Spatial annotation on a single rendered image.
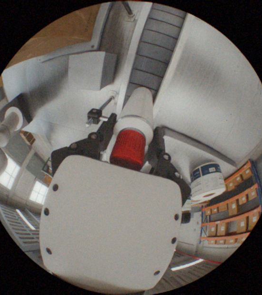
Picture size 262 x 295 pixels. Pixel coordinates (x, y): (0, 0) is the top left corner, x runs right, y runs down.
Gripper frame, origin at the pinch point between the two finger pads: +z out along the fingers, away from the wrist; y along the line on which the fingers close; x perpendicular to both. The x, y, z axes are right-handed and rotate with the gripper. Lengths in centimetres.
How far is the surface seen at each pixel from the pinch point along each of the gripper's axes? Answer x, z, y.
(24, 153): -335, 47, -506
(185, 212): -54, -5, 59
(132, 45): 11.1, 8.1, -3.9
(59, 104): -11.6, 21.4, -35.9
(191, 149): -11.5, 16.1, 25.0
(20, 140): -267, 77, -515
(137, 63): 8.1, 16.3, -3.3
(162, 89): 4.1, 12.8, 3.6
